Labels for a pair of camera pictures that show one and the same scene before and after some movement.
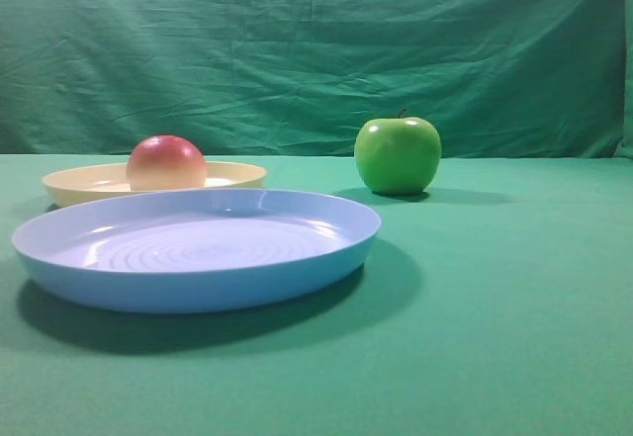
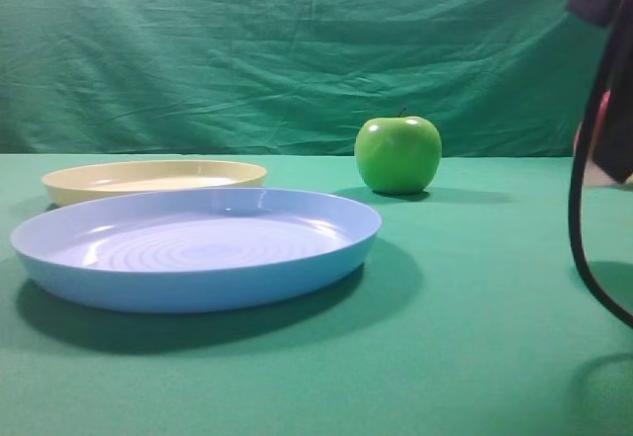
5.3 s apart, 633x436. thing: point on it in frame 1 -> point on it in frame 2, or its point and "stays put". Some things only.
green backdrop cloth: (506, 59) stays put
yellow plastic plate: (75, 187) stays put
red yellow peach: (165, 162) -> (592, 170)
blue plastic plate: (197, 250) stays put
